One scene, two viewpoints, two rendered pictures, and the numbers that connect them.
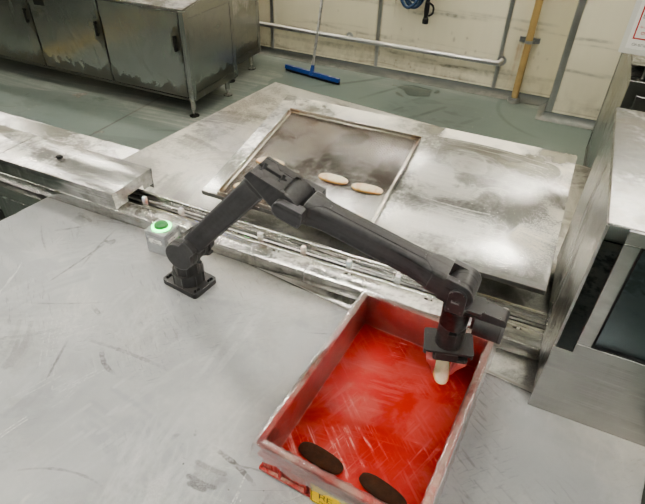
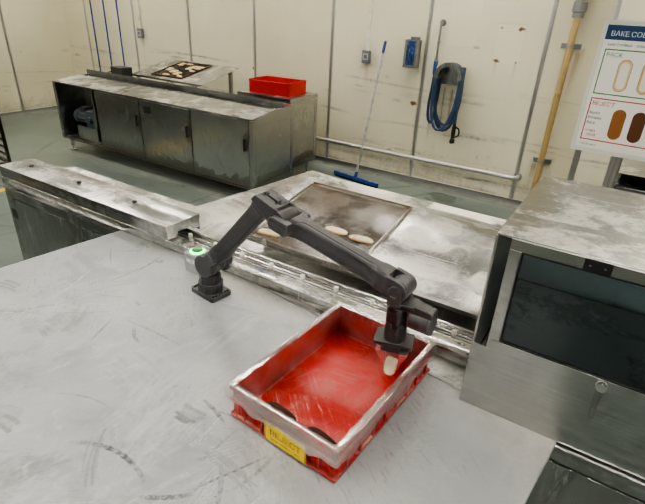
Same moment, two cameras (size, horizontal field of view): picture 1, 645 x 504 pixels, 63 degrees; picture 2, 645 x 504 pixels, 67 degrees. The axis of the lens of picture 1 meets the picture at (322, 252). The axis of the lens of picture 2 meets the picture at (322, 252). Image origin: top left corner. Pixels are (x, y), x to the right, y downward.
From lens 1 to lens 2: 0.38 m
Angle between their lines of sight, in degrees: 13
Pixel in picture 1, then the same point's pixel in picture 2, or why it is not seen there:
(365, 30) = (402, 147)
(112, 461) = (123, 396)
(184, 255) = (207, 264)
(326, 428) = (290, 395)
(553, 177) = not seen: hidden behind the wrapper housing
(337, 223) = (312, 235)
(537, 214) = not seen: hidden behind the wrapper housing
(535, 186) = not seen: hidden behind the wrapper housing
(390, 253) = (348, 258)
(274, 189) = (270, 208)
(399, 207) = (384, 253)
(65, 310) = (115, 300)
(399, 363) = (360, 360)
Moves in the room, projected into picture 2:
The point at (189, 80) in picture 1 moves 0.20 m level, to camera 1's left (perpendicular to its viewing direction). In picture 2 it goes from (252, 174) to (231, 172)
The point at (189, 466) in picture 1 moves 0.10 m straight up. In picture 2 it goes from (179, 406) to (175, 375)
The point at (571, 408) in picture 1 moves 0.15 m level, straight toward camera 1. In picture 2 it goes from (491, 402) to (458, 432)
